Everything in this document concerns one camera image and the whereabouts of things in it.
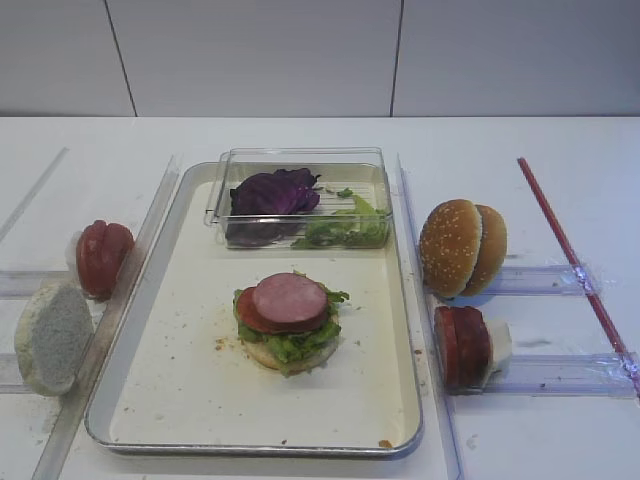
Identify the pale bun half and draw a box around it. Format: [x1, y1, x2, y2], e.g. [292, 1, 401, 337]
[14, 282, 94, 396]

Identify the green lettuce on bun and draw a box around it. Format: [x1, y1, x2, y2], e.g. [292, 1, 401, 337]
[233, 271, 350, 376]

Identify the white plastic pusher block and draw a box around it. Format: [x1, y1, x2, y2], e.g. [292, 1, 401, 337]
[487, 320, 512, 374]

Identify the red plastic strip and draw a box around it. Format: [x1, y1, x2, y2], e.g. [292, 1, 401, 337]
[517, 157, 639, 396]

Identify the clear rail under patties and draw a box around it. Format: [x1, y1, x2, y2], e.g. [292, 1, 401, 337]
[447, 353, 639, 398]

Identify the dark meat patty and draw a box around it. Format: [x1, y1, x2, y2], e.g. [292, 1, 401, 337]
[434, 306, 459, 389]
[453, 307, 492, 388]

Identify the clear rail of tray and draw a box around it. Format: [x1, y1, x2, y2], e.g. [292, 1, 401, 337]
[31, 158, 180, 480]
[395, 154, 465, 479]

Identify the tomato slice on burger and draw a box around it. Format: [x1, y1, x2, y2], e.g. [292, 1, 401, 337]
[235, 287, 278, 334]

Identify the rear dark meat patty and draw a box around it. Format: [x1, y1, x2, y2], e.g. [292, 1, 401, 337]
[453, 307, 492, 388]

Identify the front red tomato slice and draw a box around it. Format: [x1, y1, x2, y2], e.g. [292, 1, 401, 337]
[76, 220, 133, 300]

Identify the front dark meat patty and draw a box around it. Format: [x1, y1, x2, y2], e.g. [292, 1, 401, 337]
[434, 306, 459, 389]

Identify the pink ham slice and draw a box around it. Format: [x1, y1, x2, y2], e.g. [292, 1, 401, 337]
[252, 273, 329, 334]

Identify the clear strip far left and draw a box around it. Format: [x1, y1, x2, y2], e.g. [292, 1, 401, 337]
[0, 147, 70, 241]

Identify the rear red tomato slice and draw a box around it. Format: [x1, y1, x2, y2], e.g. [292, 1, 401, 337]
[85, 220, 134, 282]

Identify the green lettuce in container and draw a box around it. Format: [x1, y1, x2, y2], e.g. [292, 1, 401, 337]
[291, 187, 389, 249]

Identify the front sesame bun top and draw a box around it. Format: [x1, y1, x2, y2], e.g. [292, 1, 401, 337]
[419, 199, 482, 298]

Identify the clear rail right of tray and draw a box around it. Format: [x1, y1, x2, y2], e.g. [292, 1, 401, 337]
[395, 154, 465, 479]

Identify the clear rail left of tray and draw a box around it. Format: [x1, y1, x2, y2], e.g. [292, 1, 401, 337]
[31, 158, 180, 480]

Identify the purple cabbage leaf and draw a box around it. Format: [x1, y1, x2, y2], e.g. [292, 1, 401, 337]
[226, 168, 320, 247]

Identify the red tomato slice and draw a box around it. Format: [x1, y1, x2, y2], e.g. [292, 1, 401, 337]
[76, 220, 133, 300]
[85, 220, 134, 282]

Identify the bottom bun on tray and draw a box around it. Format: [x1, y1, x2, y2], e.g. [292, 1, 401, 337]
[238, 322, 341, 376]

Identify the clear rail under tomatoes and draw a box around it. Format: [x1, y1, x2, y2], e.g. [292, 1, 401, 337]
[1, 270, 80, 300]

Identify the clear plastic container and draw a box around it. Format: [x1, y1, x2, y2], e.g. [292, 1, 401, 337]
[204, 147, 392, 249]

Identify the clear rail under buns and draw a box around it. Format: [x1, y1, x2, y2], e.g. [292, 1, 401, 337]
[422, 263, 604, 297]

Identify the silver metal baking tray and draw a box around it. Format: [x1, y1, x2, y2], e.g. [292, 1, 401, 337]
[85, 163, 423, 457]

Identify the rear sesame bun top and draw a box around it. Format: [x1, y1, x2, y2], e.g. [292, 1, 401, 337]
[461, 204, 507, 296]

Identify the sesame bun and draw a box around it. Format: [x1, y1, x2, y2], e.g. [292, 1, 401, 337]
[419, 199, 482, 298]
[461, 204, 507, 296]

